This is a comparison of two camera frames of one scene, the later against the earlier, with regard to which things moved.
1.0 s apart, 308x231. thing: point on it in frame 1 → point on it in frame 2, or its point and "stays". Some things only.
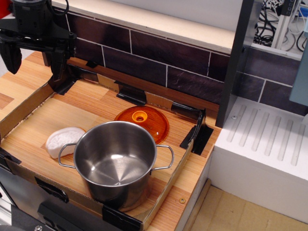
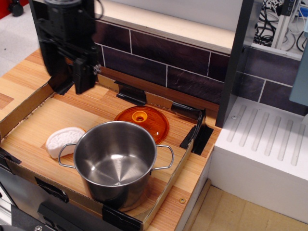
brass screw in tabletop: [182, 200] stays
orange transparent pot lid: [154, 121] stays
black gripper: [34, 29] → [67, 27]
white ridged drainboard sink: [261, 155] stays
